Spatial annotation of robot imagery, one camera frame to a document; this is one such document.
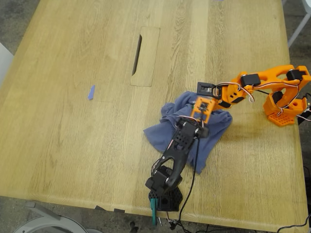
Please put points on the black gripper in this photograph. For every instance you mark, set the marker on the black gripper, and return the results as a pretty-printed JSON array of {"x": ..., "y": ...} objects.
[{"x": 205, "y": 131}]

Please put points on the blue printed T-shirt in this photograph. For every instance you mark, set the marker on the blue printed T-shirt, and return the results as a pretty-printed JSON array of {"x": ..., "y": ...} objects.
[{"x": 213, "y": 131}]

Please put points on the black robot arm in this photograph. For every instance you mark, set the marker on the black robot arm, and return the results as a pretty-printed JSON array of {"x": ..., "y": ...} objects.
[{"x": 177, "y": 155}]

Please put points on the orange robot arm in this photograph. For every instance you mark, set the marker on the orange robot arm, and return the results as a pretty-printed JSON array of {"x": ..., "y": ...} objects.
[{"x": 281, "y": 82}]

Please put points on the black table clamp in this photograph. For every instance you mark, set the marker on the black table clamp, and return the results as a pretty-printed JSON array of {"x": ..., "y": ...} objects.
[{"x": 306, "y": 109}]

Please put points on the teal table clamp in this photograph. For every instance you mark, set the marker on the teal table clamp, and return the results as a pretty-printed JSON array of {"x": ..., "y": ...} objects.
[{"x": 153, "y": 213}]

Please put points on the white chair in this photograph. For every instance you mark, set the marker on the white chair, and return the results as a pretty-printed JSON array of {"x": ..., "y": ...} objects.
[
  {"x": 300, "y": 28},
  {"x": 5, "y": 63}
]

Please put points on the short blue tape piece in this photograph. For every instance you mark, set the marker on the short blue tape piece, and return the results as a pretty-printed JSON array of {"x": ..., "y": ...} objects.
[{"x": 91, "y": 93}]

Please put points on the grey round-base chair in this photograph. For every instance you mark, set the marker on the grey round-base chair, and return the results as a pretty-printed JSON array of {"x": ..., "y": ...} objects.
[{"x": 52, "y": 219}]

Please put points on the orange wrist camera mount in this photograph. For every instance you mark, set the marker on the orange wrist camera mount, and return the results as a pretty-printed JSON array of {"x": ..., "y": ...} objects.
[{"x": 202, "y": 106}]

